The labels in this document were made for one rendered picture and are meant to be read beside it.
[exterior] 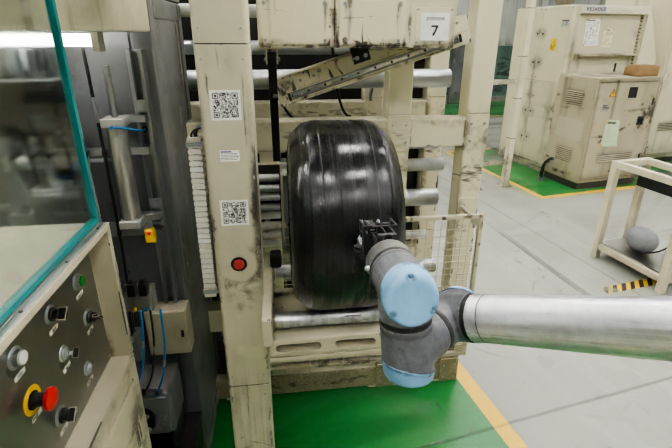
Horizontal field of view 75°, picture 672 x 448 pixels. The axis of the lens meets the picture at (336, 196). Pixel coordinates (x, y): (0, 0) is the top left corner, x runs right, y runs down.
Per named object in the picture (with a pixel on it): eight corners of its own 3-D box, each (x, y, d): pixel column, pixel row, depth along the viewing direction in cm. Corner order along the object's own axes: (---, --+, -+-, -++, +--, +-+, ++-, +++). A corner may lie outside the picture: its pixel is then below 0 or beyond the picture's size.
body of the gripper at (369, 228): (391, 216, 95) (407, 234, 83) (391, 254, 97) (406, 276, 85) (357, 218, 94) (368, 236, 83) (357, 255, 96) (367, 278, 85)
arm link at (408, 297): (386, 336, 68) (382, 277, 66) (370, 299, 81) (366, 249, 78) (443, 327, 69) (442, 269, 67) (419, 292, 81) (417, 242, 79)
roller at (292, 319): (272, 328, 128) (271, 329, 123) (271, 312, 129) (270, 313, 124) (388, 319, 132) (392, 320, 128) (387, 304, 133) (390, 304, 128)
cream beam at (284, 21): (258, 48, 129) (255, -6, 124) (261, 46, 152) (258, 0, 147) (455, 48, 136) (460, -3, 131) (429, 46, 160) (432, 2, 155)
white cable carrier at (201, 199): (204, 297, 128) (185, 137, 111) (207, 288, 133) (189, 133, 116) (220, 296, 128) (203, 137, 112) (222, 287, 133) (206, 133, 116)
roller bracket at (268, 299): (263, 349, 122) (261, 319, 119) (266, 275, 159) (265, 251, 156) (275, 348, 122) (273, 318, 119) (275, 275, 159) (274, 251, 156)
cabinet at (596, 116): (577, 191, 498) (600, 78, 455) (540, 176, 550) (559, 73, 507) (638, 184, 523) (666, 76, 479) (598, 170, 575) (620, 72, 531)
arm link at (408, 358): (452, 368, 79) (450, 306, 76) (415, 403, 71) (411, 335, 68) (409, 349, 85) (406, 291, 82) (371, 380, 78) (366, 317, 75)
